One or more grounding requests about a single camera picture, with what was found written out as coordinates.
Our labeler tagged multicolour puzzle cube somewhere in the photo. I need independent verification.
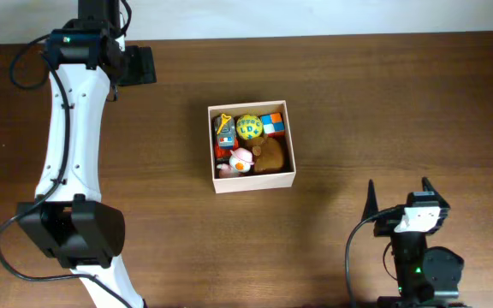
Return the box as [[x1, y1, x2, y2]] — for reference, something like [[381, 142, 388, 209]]
[[260, 112, 286, 137]]

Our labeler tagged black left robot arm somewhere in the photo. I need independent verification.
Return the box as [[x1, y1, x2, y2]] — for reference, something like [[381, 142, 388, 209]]
[[14, 1, 157, 307]]

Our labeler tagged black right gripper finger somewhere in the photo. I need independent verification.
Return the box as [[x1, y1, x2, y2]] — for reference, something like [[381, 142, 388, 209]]
[[421, 177, 450, 210], [361, 180, 378, 222]]

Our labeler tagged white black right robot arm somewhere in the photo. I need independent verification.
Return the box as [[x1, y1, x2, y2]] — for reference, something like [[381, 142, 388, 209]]
[[362, 177, 465, 307]]

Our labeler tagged pink cardboard box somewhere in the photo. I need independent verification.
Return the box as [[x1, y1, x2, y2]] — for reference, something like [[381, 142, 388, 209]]
[[208, 100, 296, 193]]

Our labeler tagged red grey toy truck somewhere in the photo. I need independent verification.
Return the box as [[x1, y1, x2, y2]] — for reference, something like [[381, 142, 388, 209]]
[[213, 113, 239, 163]]

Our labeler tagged yellow ball with letters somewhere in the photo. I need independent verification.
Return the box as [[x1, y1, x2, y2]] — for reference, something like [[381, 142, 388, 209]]
[[235, 114, 264, 140]]

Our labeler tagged pink duck toy with hat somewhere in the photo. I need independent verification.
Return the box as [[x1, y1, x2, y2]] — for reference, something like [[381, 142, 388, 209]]
[[216, 148, 254, 178]]

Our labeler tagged brown plush capybara toy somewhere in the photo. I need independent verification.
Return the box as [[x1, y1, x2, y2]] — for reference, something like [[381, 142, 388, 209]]
[[246, 137, 285, 174]]

